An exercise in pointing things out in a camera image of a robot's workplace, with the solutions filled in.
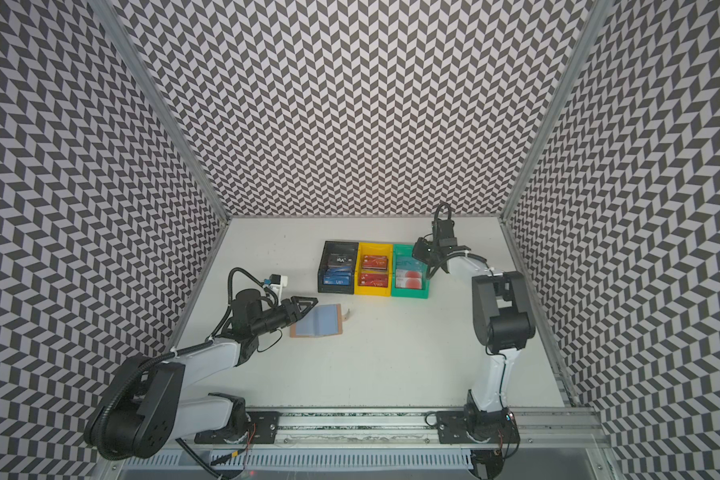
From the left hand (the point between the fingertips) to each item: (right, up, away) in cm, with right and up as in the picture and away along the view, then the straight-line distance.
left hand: (315, 305), depth 85 cm
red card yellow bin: (+17, +5, +14) cm, 22 cm away
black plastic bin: (+1, +17, +22) cm, 28 cm away
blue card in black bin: (+5, +7, +11) cm, 14 cm away
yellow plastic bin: (+17, +16, +20) cm, 30 cm away
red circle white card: (+29, +6, +14) cm, 33 cm away
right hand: (+30, +15, +14) cm, 36 cm away
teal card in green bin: (+30, +11, +18) cm, 36 cm away
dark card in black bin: (+5, +12, +19) cm, 23 cm away
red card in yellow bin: (+17, +11, +17) cm, 27 cm away
